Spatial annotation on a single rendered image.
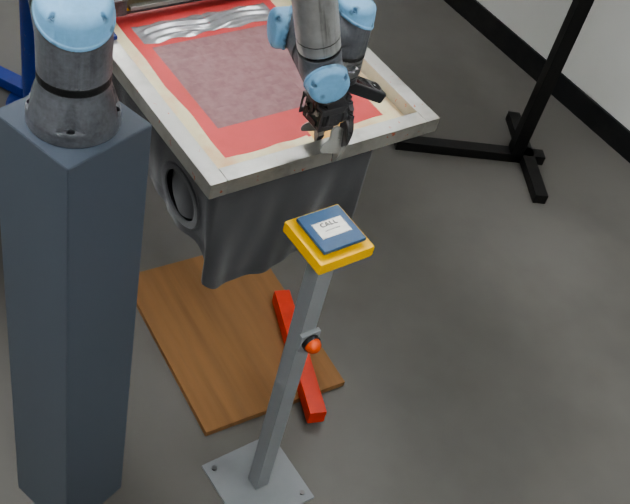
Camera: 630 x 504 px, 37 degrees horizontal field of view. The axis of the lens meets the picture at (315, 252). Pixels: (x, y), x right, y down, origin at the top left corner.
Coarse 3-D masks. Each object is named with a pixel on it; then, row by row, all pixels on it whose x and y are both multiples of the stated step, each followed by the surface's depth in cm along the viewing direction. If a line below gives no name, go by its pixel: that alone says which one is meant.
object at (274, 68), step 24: (216, 0) 229; (240, 0) 231; (264, 0) 233; (264, 24) 226; (240, 48) 217; (264, 48) 219; (264, 72) 212; (288, 72) 214; (288, 96) 208; (360, 120) 207
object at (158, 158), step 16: (112, 80) 222; (128, 96) 217; (160, 144) 210; (160, 160) 214; (176, 160) 205; (160, 176) 218; (176, 176) 210; (160, 192) 222; (176, 192) 212; (192, 192) 202; (176, 208) 213; (192, 208) 209; (176, 224) 215; (192, 224) 207
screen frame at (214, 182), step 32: (128, 64) 199; (384, 64) 217; (160, 96) 194; (416, 96) 211; (160, 128) 190; (384, 128) 201; (416, 128) 205; (192, 160) 182; (256, 160) 186; (288, 160) 187; (320, 160) 193; (224, 192) 182
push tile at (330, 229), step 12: (312, 216) 181; (324, 216) 181; (336, 216) 182; (312, 228) 178; (324, 228) 179; (336, 228) 179; (348, 228) 180; (312, 240) 177; (324, 240) 177; (336, 240) 177; (348, 240) 178; (360, 240) 179; (324, 252) 175
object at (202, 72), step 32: (128, 32) 213; (160, 64) 207; (192, 64) 209; (224, 64) 211; (192, 96) 201; (224, 96) 203; (256, 96) 206; (224, 128) 196; (256, 128) 198; (288, 128) 200
